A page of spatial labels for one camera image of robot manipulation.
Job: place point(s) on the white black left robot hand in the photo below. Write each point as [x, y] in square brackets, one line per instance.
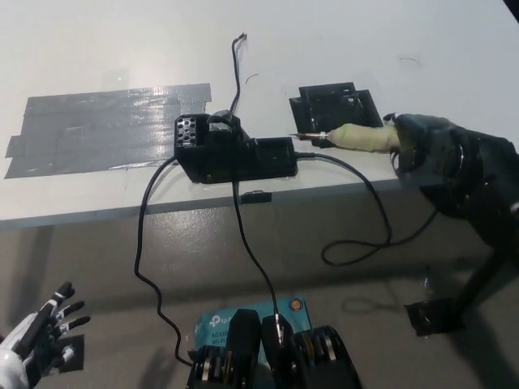
[36, 336]

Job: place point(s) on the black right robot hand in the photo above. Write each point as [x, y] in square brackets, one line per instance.
[430, 142]

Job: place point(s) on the black robot torso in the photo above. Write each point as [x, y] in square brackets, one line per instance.
[245, 344]

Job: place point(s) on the black square tray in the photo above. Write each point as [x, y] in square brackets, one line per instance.
[324, 105]

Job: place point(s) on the black stand leg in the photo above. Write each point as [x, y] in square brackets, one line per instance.
[480, 279]

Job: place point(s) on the teal tp-link box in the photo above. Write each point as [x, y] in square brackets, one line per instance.
[213, 324]

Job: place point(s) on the black floor tape under stand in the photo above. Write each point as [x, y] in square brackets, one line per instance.
[431, 320]

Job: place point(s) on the small black tape strip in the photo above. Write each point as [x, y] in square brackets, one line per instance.
[256, 197]

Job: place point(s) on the black fixture block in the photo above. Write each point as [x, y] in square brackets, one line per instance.
[229, 158]

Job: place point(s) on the grey duct tape patch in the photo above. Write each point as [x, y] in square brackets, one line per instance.
[101, 127]

